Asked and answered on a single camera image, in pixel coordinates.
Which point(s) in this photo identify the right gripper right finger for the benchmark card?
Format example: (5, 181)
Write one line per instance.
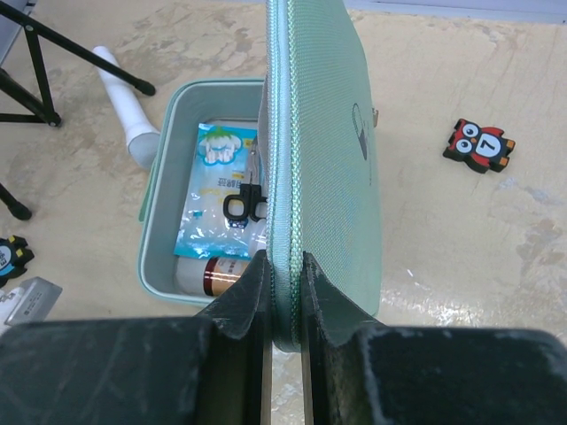
(356, 370)

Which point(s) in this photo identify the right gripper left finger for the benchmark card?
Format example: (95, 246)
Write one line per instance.
(211, 368)

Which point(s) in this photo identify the brown medicine bottle orange cap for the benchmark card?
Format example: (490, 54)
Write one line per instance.
(220, 273)

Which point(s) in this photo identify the black handled scissors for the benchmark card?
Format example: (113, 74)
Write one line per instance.
(243, 206)

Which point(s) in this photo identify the blue plaster packet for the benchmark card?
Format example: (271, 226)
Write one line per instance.
(217, 170)

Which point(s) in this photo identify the mint green medicine case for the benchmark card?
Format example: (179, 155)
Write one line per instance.
(318, 145)

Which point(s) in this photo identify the clear bottle green label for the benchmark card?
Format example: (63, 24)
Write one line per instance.
(190, 276)

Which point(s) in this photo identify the blue owl toy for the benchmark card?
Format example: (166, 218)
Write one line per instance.
(14, 256)

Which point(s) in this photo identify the white microphone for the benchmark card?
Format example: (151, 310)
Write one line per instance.
(141, 137)

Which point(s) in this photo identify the red owl toy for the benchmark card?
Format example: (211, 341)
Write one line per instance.
(480, 148)

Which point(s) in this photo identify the black perforated music stand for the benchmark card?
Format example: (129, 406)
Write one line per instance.
(15, 17)

